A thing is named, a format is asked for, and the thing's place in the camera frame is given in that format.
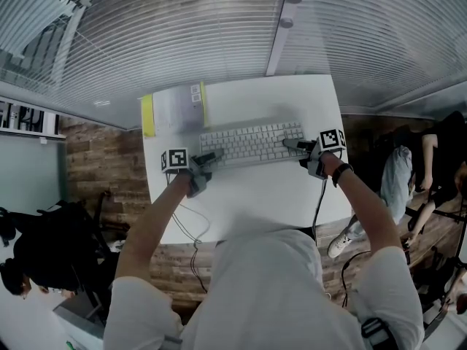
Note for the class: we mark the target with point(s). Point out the person's white shirt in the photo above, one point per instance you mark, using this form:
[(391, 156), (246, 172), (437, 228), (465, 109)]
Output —
[(266, 294)]

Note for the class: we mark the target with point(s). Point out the person's left forearm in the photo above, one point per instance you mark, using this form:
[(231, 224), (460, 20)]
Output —
[(153, 221)]

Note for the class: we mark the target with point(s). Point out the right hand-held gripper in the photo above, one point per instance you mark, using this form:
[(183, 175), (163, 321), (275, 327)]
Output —
[(331, 139)]

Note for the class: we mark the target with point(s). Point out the black wristwatch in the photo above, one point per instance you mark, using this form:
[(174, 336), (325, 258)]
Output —
[(342, 173)]

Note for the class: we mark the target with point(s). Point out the white box with yellow tape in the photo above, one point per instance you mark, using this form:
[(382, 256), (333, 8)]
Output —
[(175, 109)]

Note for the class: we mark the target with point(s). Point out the person's right forearm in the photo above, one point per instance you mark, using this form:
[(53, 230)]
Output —
[(365, 210)]

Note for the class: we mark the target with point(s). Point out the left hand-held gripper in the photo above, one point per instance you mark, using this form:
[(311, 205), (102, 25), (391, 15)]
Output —
[(175, 160)]

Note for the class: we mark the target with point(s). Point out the white desk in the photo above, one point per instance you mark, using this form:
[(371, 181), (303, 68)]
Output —
[(255, 195)]

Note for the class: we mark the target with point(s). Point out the metal door frame post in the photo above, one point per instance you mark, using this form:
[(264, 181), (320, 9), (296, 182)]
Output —
[(279, 27)]

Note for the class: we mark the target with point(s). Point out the white keyboard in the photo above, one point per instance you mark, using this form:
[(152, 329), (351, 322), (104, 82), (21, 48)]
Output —
[(251, 144)]

